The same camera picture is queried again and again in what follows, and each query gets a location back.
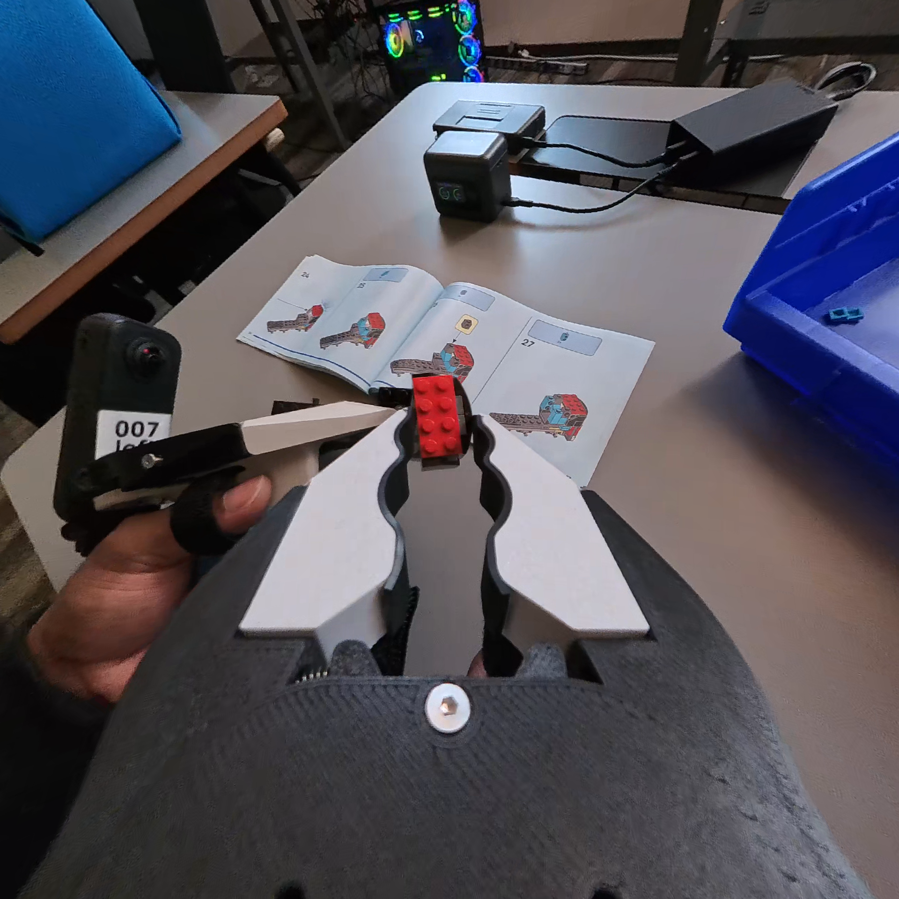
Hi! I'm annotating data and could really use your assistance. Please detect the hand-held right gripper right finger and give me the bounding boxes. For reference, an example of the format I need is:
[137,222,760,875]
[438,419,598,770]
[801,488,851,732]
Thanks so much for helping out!
[476,414,652,678]

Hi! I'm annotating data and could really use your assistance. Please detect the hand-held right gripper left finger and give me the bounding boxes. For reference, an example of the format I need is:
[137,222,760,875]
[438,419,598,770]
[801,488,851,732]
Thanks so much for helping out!
[237,411,421,677]

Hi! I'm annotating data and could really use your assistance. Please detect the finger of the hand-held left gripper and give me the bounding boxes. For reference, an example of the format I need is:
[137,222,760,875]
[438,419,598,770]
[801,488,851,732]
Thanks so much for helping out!
[237,399,398,457]
[308,432,368,487]

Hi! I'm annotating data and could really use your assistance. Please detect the instruction booklet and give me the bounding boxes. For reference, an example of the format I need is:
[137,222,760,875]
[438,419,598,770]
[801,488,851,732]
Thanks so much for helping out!
[236,253,656,490]

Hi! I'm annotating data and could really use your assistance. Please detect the blue plastic bin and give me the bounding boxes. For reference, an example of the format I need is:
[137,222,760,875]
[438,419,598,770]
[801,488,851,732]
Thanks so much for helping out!
[723,130,899,482]

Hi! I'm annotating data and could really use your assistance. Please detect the person's left forearm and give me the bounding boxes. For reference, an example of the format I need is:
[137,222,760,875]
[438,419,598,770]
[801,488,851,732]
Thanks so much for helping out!
[0,611,113,899]

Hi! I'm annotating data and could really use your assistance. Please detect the grey desk wooden edge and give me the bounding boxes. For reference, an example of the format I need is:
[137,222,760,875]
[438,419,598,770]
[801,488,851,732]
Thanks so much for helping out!
[0,91,290,346]

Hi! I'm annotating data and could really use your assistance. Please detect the white adjacent desk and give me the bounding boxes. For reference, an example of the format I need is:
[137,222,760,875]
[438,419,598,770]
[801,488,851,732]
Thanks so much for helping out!
[783,88,899,205]

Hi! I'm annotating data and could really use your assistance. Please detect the person's left hand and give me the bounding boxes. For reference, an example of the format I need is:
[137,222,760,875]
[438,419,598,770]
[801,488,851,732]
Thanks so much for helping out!
[28,474,275,703]

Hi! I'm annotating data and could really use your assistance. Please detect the blue fabric box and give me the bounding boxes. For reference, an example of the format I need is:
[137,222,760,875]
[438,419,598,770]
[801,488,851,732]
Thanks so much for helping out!
[0,0,184,243]

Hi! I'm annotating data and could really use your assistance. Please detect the small black flat box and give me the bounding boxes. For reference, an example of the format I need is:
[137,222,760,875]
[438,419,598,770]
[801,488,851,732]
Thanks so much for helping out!
[433,100,547,157]

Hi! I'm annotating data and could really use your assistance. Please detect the lit computer tower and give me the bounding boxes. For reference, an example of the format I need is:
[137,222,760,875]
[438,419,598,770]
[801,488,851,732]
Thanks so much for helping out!
[379,0,487,85]

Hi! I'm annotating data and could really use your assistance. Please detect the black charger box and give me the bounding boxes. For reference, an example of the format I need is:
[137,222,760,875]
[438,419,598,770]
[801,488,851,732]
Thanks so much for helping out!
[667,79,841,189]

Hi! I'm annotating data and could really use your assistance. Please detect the black cabled device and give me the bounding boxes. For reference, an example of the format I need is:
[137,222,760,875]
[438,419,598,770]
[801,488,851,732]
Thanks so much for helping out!
[423,132,512,224]

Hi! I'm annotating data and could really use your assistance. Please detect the grey coiled cable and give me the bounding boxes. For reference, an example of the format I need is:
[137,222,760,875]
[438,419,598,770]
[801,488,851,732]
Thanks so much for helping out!
[813,60,879,99]

